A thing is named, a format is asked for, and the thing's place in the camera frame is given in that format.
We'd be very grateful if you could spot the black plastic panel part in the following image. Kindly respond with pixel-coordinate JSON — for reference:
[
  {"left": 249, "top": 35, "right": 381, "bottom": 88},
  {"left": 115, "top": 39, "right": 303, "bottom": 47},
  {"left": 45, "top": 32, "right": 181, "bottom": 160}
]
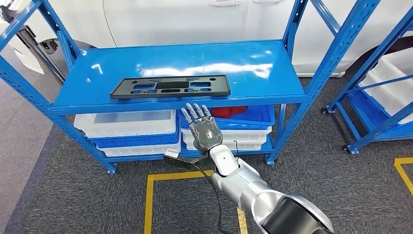
[{"left": 110, "top": 75, "right": 232, "bottom": 99}]

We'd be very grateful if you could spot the red plastic part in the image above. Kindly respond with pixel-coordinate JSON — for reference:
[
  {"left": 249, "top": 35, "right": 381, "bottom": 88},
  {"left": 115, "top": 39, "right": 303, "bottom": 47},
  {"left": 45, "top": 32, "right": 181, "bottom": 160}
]
[{"left": 210, "top": 106, "right": 248, "bottom": 118}]

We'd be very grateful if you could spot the blue metal shelf rack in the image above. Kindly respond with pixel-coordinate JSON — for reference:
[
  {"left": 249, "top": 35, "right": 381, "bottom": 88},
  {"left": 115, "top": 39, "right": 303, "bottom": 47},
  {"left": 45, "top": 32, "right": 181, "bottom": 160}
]
[{"left": 0, "top": 0, "right": 383, "bottom": 175}]

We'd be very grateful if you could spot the blue plastic bin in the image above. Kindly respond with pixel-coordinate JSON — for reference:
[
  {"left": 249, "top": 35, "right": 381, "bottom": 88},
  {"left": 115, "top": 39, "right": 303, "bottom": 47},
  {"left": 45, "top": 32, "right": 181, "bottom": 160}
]
[
  {"left": 176, "top": 105, "right": 276, "bottom": 131},
  {"left": 90, "top": 131, "right": 180, "bottom": 149},
  {"left": 348, "top": 90, "right": 413, "bottom": 139}
]

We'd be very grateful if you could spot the white car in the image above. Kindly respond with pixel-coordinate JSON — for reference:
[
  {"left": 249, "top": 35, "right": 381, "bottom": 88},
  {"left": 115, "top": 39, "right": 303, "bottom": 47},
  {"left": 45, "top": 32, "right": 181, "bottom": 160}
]
[{"left": 0, "top": 0, "right": 413, "bottom": 78}]

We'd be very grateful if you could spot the blue metal rack with casters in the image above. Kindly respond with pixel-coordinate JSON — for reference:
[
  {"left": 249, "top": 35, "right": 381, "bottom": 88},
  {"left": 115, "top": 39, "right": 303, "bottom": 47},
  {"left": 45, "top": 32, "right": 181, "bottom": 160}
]
[{"left": 321, "top": 9, "right": 413, "bottom": 156}]

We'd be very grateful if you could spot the grey metal stand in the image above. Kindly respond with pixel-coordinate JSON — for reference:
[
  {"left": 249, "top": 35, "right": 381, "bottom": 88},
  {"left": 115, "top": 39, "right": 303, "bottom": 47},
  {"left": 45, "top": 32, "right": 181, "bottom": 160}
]
[{"left": 0, "top": 4, "right": 67, "bottom": 83}]

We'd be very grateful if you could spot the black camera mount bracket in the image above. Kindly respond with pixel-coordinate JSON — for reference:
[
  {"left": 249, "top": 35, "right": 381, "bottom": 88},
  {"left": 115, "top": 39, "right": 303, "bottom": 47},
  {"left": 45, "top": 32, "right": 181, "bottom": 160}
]
[{"left": 163, "top": 154, "right": 210, "bottom": 169}]

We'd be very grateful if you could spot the black camera cable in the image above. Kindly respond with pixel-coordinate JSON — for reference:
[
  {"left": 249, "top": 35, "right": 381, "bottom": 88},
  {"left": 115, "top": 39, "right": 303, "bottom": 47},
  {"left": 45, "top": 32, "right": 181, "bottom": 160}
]
[{"left": 188, "top": 161, "right": 226, "bottom": 234}]

